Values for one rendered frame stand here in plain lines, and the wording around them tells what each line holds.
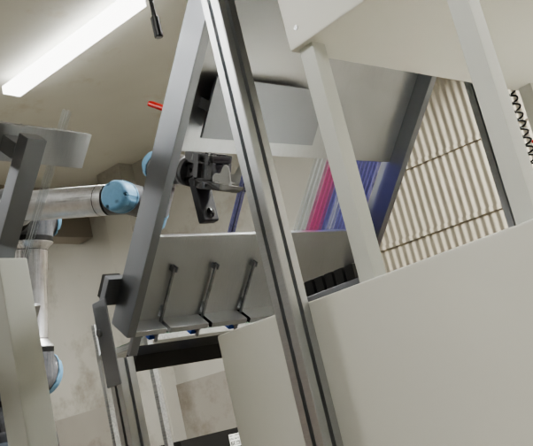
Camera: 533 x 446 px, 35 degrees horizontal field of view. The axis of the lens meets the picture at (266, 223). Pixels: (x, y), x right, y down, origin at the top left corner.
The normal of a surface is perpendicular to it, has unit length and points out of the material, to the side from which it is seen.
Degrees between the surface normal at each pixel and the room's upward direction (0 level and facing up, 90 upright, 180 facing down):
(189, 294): 132
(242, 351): 90
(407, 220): 90
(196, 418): 90
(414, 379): 90
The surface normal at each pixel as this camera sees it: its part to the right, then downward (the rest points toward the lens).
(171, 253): 0.63, 0.40
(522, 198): -0.73, 0.01
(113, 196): -0.41, -0.11
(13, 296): 0.73, -0.32
